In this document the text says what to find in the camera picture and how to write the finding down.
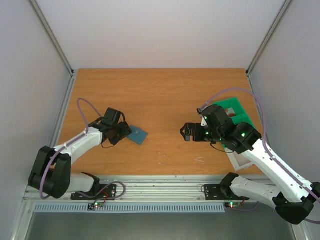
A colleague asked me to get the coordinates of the white tray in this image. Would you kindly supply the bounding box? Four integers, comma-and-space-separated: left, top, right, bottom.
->
224, 148, 253, 171

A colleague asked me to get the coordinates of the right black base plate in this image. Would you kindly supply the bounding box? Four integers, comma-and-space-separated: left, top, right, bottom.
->
201, 184, 249, 201

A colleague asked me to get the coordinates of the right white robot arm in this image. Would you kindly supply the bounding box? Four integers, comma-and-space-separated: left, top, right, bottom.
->
180, 104, 320, 225

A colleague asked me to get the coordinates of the green bin far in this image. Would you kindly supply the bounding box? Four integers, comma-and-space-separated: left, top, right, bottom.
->
213, 97, 247, 115

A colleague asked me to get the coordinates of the left circuit board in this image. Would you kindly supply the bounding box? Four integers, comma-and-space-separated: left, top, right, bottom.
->
87, 202, 104, 211

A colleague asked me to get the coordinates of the red white card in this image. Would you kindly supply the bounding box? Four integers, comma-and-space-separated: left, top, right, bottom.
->
225, 108, 237, 118

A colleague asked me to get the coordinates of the blue card holder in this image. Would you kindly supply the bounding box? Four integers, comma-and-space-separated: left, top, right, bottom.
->
127, 125, 148, 145

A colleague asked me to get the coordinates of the grey slotted cable duct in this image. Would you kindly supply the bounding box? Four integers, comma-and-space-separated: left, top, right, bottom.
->
34, 202, 225, 214

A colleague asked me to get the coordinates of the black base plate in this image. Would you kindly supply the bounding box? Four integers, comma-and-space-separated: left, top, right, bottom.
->
201, 184, 249, 201
70, 184, 117, 201

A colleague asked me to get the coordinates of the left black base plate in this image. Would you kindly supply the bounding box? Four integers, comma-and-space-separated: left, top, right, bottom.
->
70, 184, 117, 201

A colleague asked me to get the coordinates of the circuit board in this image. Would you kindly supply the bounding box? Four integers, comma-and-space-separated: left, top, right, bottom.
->
224, 201, 245, 209
87, 202, 104, 211

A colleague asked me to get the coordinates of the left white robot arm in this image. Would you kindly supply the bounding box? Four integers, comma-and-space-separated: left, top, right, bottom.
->
28, 108, 132, 200

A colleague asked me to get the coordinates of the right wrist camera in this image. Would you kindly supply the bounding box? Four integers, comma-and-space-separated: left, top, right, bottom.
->
201, 116, 208, 127

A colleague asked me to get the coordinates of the right circuit board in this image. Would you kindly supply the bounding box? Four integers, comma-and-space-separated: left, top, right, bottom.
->
224, 201, 245, 209

